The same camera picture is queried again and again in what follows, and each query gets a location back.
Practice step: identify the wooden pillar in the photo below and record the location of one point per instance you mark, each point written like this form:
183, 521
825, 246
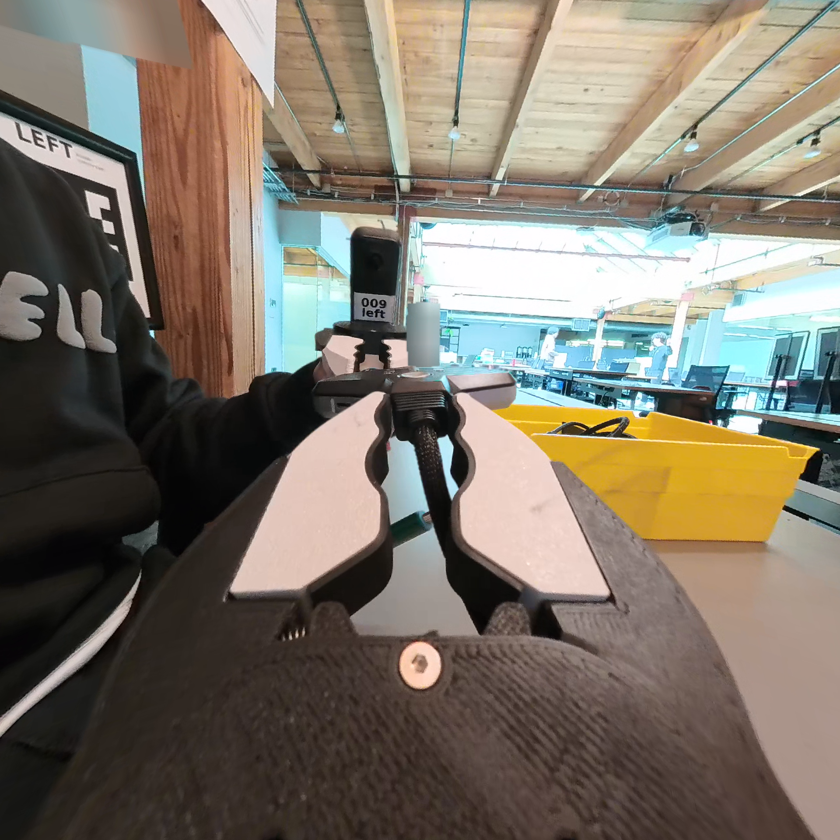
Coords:
197, 229

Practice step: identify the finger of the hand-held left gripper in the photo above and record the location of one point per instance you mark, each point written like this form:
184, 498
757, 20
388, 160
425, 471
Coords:
340, 358

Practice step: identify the person's left forearm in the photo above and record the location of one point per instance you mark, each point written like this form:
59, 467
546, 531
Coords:
249, 426

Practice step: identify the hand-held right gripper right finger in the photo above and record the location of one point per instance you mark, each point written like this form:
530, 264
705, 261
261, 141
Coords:
525, 525

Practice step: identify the white paper notice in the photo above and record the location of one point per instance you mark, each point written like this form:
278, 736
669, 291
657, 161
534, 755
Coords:
246, 33

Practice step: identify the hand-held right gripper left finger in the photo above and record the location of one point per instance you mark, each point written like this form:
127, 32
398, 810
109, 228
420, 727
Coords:
315, 512

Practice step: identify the ceiling projector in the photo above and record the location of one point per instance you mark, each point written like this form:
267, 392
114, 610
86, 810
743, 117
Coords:
679, 229

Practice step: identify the black monitor on stand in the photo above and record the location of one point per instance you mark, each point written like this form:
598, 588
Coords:
791, 354
828, 351

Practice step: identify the yellow plastic bin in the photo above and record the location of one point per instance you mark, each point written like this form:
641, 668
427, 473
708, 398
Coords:
689, 492

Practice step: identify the person's black hoodie torso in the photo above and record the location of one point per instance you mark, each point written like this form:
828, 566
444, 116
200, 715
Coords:
59, 426

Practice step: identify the black framed poster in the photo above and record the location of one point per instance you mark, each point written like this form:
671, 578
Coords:
124, 197

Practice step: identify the hanging ceiling light bulb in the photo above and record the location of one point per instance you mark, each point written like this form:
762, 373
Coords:
338, 123
691, 143
812, 148
454, 130

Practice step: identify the black office chair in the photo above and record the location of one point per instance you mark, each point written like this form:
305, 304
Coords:
705, 387

